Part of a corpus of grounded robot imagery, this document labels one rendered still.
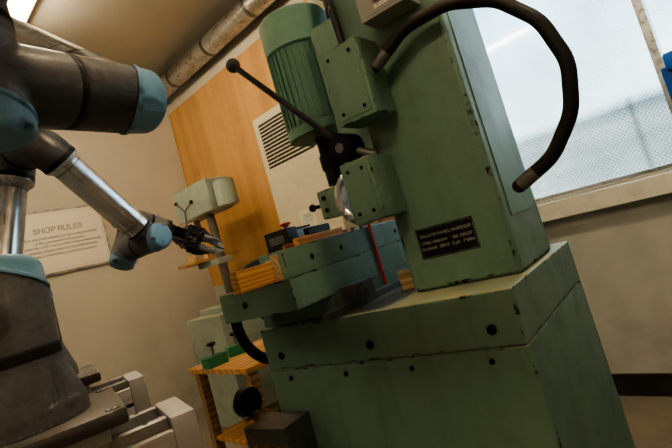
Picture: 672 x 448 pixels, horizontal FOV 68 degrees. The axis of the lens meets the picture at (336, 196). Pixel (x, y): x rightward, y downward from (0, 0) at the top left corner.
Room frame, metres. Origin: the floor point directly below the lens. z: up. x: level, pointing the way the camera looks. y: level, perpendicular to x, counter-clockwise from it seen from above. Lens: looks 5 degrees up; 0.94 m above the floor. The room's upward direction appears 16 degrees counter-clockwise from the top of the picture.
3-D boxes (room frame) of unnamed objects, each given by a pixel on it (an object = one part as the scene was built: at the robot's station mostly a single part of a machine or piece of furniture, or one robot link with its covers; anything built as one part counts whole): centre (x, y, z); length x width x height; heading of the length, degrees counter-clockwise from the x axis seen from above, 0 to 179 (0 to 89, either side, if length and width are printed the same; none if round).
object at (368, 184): (0.96, -0.07, 1.02); 0.09 x 0.07 x 0.12; 144
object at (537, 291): (1.12, -0.11, 0.76); 0.57 x 0.45 x 0.09; 54
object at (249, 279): (1.12, 0.04, 0.92); 0.60 x 0.02 x 0.04; 144
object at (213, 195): (3.37, 0.86, 0.79); 0.62 x 0.48 x 1.58; 47
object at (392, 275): (1.23, 0.03, 0.82); 0.40 x 0.21 x 0.04; 144
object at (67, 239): (3.42, 1.94, 1.48); 0.64 x 0.02 x 0.46; 136
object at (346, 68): (0.95, -0.10, 1.23); 0.09 x 0.08 x 0.15; 54
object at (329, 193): (1.18, -0.03, 1.03); 0.14 x 0.07 x 0.09; 54
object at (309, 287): (1.25, 0.07, 0.87); 0.61 x 0.30 x 0.06; 144
